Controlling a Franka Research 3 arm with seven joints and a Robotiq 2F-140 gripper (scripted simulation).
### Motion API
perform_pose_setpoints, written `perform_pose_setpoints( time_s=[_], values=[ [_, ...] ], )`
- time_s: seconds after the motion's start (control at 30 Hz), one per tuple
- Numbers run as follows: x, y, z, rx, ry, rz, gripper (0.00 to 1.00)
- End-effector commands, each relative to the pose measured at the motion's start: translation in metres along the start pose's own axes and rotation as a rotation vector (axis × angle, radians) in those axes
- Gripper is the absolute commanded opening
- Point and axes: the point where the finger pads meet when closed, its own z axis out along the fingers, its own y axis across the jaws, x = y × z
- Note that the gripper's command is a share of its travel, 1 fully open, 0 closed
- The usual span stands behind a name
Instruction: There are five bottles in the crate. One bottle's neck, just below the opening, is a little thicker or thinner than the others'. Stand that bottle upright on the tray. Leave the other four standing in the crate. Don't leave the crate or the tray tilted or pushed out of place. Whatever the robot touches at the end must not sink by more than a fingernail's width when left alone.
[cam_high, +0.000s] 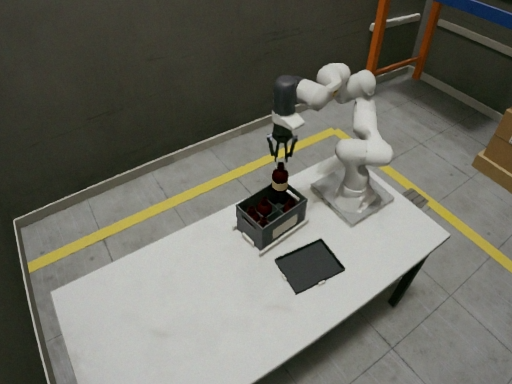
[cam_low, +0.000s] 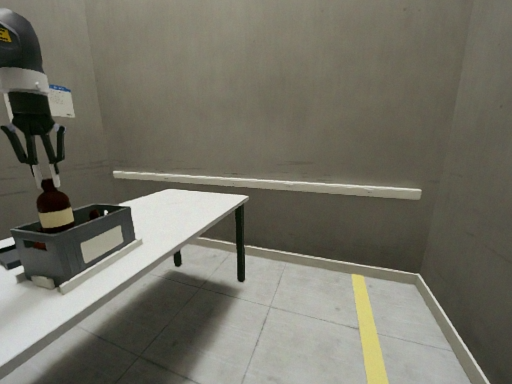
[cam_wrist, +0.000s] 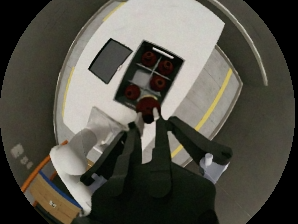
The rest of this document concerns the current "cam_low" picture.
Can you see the grey plastic crate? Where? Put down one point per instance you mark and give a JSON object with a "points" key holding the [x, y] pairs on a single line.
{"points": [[73, 251]]}

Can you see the brown glass bottle with cream label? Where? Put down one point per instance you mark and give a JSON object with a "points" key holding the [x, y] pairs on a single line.
{"points": [[54, 209]]}

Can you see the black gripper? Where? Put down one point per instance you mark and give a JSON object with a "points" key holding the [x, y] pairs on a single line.
{"points": [[32, 116]]}

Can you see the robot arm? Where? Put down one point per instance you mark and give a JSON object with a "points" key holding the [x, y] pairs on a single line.
{"points": [[20, 56]]}

